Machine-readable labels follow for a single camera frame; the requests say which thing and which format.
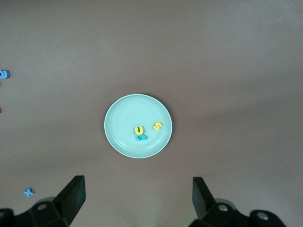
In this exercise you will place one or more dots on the blue foam letter x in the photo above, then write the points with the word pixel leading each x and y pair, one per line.
pixel 29 192

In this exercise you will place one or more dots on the blue foam letter a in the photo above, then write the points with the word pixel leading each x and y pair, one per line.
pixel 3 75

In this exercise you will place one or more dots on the pale green plate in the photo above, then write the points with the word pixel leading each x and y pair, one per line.
pixel 127 113

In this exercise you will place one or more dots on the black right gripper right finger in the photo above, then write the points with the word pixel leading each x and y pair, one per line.
pixel 203 205

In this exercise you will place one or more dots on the teal foam letter b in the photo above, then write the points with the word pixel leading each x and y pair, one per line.
pixel 138 139

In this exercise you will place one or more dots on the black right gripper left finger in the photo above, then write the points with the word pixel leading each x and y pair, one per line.
pixel 66 203

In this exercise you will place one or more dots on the brown table cover sheet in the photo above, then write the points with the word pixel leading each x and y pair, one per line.
pixel 213 71

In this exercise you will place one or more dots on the yellow foam letter u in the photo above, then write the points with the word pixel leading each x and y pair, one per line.
pixel 139 133

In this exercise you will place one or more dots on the yellow foam letter s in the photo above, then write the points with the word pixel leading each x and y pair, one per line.
pixel 157 125

